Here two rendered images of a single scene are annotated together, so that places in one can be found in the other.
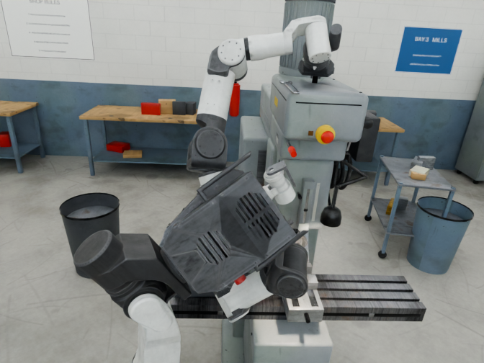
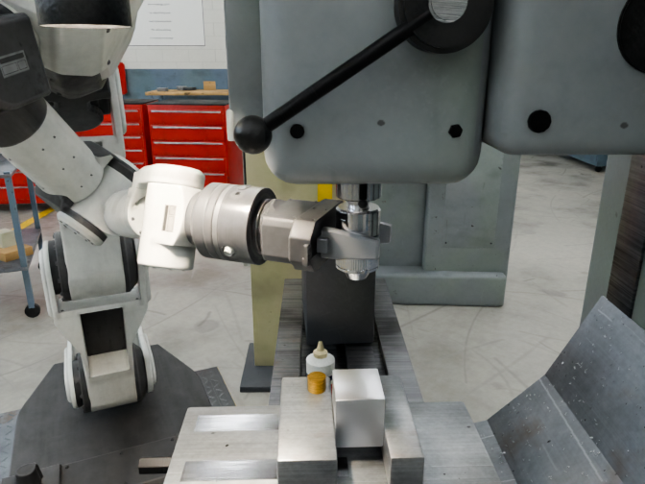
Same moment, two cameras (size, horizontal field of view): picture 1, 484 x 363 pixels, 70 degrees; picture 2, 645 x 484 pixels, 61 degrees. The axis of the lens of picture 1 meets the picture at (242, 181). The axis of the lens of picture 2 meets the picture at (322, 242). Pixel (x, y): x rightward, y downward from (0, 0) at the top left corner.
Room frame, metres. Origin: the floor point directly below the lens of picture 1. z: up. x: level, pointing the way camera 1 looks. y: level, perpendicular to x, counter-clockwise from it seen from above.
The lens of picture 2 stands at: (1.29, -0.81, 1.42)
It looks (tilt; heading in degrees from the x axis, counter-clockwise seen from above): 19 degrees down; 92
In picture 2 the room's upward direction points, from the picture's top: straight up
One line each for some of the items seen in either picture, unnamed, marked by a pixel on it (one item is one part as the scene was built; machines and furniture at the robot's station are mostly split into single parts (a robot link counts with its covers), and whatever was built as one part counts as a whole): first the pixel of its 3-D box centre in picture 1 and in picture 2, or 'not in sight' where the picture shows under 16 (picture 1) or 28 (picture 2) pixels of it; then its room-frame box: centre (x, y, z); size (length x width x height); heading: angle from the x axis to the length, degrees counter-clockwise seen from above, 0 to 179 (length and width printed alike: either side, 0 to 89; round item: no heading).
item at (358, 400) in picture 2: not in sight; (356, 406); (1.31, -0.28, 1.05); 0.06 x 0.05 x 0.06; 94
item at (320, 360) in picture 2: not in sight; (320, 375); (1.26, -0.13, 0.99); 0.04 x 0.04 x 0.11
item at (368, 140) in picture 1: (361, 135); not in sight; (1.63, -0.56, 1.62); 0.20 x 0.09 x 0.21; 3
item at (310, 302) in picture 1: (297, 284); (329, 453); (1.28, -0.29, 0.99); 0.35 x 0.15 x 0.11; 4
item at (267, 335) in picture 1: (284, 311); not in sight; (1.31, -0.25, 0.79); 0.50 x 0.35 x 0.12; 3
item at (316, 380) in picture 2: not in sight; (317, 382); (1.26, -0.24, 1.05); 0.02 x 0.02 x 0.02
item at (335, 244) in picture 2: not in sight; (347, 247); (1.30, -0.27, 1.23); 0.06 x 0.02 x 0.03; 163
